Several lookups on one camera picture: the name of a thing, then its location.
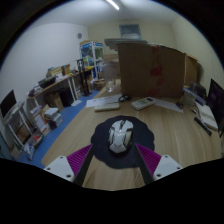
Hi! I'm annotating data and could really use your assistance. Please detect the low shelf unit with books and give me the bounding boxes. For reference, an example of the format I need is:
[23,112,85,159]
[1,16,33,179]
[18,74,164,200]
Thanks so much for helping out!
[0,89,44,161]

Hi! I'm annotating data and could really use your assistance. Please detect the blue and white cabinet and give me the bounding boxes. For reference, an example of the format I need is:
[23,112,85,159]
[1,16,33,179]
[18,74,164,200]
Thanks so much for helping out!
[79,40,104,80]

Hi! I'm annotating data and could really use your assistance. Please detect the clear glass jar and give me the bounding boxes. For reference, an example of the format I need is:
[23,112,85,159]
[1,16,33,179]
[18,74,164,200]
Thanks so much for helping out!
[102,61,118,93]

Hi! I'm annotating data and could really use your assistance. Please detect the black tripod stand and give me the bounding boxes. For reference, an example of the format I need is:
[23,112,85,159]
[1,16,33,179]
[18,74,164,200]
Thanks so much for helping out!
[75,58,91,98]

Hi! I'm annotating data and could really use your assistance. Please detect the large brown cardboard box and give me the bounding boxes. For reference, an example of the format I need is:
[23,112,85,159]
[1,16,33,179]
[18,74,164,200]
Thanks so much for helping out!
[117,42,186,99]

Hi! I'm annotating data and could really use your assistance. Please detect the black wavy-edged mouse pad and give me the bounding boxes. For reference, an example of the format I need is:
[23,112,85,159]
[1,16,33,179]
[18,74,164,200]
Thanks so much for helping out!
[90,115,156,170]

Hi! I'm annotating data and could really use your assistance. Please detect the white open book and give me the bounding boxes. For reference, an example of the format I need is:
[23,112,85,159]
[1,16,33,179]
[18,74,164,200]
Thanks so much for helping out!
[194,103,219,132]

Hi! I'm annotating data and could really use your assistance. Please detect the plain white remote control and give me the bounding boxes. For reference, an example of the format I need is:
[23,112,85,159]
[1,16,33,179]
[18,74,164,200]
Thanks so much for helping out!
[93,101,121,113]

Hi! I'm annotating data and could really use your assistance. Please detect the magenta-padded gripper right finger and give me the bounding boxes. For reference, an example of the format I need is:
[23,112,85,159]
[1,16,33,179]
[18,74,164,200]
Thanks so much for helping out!
[134,143,184,186]

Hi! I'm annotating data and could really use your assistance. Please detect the cardboard box under desk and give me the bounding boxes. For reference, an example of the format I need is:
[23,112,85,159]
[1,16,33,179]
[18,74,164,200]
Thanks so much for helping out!
[44,91,64,111]

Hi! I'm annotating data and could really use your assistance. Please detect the long black marker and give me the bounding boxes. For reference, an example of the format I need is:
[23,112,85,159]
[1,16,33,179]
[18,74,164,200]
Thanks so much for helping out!
[193,116,213,137]

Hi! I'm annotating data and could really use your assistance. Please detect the small brown cardboard box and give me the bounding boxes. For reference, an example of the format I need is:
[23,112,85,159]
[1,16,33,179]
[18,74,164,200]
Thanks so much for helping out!
[184,54,198,86]

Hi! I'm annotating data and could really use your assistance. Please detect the ceiling tube light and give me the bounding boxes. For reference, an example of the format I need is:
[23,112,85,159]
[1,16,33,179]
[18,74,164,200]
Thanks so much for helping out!
[105,0,120,11]

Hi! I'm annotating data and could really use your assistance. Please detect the stack of books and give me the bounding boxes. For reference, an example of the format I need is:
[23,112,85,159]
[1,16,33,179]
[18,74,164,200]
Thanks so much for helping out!
[43,106,63,130]

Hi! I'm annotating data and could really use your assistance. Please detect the white and black computer mouse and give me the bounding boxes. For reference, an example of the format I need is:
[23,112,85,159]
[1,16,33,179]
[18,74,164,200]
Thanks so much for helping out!
[107,119,134,155]

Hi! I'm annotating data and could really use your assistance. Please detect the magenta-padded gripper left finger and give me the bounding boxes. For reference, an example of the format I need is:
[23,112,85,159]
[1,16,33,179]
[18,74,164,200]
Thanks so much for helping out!
[43,143,95,187]

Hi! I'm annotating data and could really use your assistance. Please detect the black coiled cable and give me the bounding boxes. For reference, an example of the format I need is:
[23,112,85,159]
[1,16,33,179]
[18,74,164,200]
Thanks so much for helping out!
[117,94,132,103]

